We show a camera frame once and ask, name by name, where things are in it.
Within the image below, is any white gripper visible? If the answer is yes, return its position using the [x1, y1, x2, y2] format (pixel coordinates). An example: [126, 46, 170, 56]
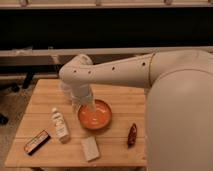
[71, 84, 96, 112]

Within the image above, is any orange ceramic bowl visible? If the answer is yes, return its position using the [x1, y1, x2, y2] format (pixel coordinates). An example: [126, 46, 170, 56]
[78, 99, 112, 130]

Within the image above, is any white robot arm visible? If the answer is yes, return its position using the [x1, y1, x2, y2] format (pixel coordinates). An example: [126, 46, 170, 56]
[59, 50, 213, 171]

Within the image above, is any translucent plastic cup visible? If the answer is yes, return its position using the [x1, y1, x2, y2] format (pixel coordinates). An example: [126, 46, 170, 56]
[60, 82, 71, 100]

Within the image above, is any wooden table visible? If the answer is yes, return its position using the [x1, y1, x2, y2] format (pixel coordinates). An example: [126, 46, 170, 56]
[5, 79, 146, 168]

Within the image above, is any white plastic bottle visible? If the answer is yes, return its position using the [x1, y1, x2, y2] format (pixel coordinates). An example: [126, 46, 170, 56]
[52, 108, 70, 144]

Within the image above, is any white sponge block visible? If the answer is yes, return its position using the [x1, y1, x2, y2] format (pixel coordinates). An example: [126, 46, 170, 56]
[81, 137, 100, 161]

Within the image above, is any dark rectangular snack box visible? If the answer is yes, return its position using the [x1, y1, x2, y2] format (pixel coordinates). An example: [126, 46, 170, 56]
[24, 130, 51, 155]

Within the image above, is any grey metal rail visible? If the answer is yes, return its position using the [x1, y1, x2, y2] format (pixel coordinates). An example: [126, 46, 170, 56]
[0, 46, 213, 67]

